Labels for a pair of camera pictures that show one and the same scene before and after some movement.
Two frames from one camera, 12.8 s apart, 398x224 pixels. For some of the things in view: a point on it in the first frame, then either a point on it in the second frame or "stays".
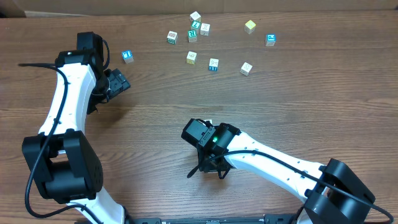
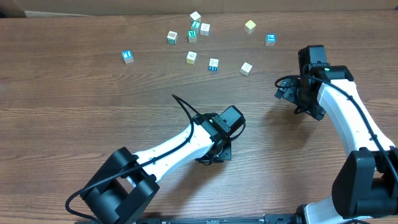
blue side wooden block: (213, 64) stays
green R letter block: (192, 35) stays
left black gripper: (119, 82) to (221, 154)
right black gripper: (193, 134) to (288, 92)
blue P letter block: (270, 40) stays
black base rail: (263, 219) stays
